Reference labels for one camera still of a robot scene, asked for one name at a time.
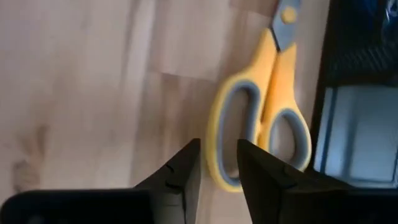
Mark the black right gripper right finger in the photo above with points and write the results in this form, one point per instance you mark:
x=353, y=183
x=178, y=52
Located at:
x=264, y=186

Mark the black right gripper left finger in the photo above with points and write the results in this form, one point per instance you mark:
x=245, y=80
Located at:
x=180, y=193

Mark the black mesh desk organizer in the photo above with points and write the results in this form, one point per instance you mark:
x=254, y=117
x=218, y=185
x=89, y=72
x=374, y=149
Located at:
x=351, y=46

